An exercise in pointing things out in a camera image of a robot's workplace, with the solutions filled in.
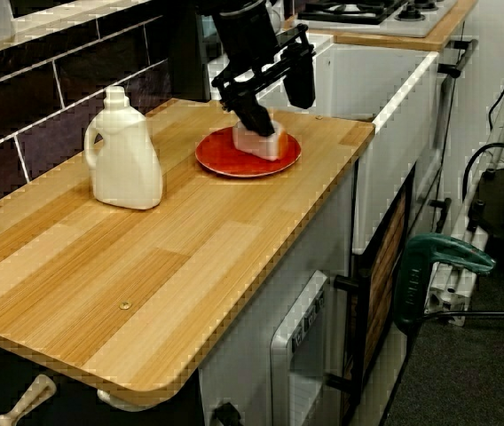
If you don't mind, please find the dark tile backsplash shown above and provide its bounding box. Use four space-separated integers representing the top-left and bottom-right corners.
0 12 177 223

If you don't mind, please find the black handle mount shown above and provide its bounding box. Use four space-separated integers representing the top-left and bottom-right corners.
334 272 371 292
325 372 355 392
214 401 244 426

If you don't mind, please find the white knob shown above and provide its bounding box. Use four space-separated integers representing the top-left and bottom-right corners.
96 389 177 412

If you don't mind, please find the light grey toy faucet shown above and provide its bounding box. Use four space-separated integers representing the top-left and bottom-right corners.
264 0 287 35

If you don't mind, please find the thin black cable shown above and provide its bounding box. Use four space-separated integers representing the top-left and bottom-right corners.
420 309 504 321

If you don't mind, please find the white toy sink unit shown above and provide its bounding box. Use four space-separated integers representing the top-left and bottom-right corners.
207 30 439 256

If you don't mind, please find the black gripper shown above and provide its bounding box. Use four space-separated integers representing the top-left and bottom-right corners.
209 24 318 137

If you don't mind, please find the grey white dispenser panel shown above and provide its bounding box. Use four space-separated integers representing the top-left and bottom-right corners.
269 270 328 426

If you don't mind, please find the black framed oven door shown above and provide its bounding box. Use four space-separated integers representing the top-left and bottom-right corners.
344 163 417 400

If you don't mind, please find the dark grey upright panel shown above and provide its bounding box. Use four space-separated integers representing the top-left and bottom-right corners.
167 0 217 103

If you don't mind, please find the red round plate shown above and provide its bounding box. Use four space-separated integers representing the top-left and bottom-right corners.
194 126 303 178

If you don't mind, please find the aluminium frame rail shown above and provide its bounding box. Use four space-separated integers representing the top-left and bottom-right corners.
424 57 504 314

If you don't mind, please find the cream shelf ledge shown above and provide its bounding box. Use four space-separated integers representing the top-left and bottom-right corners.
0 0 164 61

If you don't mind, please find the white peg handle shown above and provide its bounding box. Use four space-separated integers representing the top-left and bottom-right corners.
0 374 57 426

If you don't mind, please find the salmon sushi toy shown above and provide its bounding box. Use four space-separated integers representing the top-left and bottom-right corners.
232 118 289 162

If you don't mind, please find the toy stove top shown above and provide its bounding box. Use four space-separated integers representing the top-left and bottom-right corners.
294 0 460 39

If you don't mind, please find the white plastic jug bottle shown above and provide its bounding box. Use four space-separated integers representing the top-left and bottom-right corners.
83 85 164 210

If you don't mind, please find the thick black cable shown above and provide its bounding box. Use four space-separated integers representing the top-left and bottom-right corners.
461 140 504 196

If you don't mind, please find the silver bar handle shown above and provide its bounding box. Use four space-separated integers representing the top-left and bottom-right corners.
429 38 479 223

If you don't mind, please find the white kitchen cabinet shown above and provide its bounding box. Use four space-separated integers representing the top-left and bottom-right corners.
198 168 355 426

